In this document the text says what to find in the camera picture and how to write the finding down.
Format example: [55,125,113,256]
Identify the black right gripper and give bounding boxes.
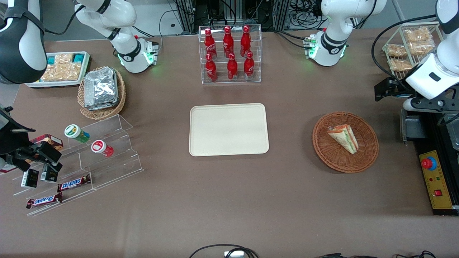
[0,105,63,173]

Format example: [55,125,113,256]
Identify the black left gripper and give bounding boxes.
[374,76,459,116]

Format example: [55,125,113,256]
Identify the wrapped triangle sandwich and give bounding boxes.
[327,124,359,155]

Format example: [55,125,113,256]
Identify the white rectangular snack tray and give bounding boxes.
[25,51,91,89]

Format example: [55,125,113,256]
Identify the light oval wicker basket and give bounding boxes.
[77,66,127,121]

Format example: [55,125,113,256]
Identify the brown round wicker basket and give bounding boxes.
[312,111,379,174]

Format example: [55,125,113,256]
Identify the beige plastic tray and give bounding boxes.
[189,103,270,157]

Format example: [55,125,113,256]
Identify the small black box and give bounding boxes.
[40,164,59,183]
[20,168,39,189]

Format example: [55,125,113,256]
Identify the red brown carton box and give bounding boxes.
[30,134,64,151]

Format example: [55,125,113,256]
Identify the bagged bread pack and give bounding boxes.
[386,44,408,58]
[408,41,435,56]
[389,58,413,72]
[404,27,433,43]

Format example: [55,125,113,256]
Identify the grey metal box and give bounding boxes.
[399,109,419,144]

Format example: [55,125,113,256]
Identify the Snickers chocolate bar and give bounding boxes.
[26,193,63,209]
[57,174,91,193]

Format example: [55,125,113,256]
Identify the green bottle white cap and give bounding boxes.
[64,124,90,143]

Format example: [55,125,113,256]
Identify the clear acrylic step stand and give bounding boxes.
[13,114,144,217]

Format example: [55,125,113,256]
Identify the silver foil pouch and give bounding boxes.
[84,68,118,106]
[85,99,119,111]

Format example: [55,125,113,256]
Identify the clear bags of crackers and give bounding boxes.
[40,54,84,82]

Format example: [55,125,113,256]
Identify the black yellow control box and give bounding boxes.
[414,111,459,216]

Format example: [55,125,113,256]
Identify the red cola bottle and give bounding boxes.
[227,53,238,81]
[240,25,251,57]
[243,51,255,80]
[205,53,218,82]
[204,28,217,60]
[223,26,235,58]

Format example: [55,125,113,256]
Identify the clear acrylic bottle rack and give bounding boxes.
[199,24,262,85]

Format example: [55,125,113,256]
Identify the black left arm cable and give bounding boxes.
[371,14,440,95]

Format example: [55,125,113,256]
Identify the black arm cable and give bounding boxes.
[371,14,440,95]
[42,3,87,37]

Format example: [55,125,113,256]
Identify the white wire rack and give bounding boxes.
[382,21,445,80]

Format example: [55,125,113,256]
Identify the black arm base cables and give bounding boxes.
[274,30,313,49]

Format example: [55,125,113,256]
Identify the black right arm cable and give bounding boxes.
[42,3,87,37]

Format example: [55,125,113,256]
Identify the aluminium frame with cables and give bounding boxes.
[174,0,325,35]

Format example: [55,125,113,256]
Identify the black cable at table edge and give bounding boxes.
[315,250,437,258]

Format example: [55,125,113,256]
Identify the black looped floor cable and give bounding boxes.
[188,244,260,258]

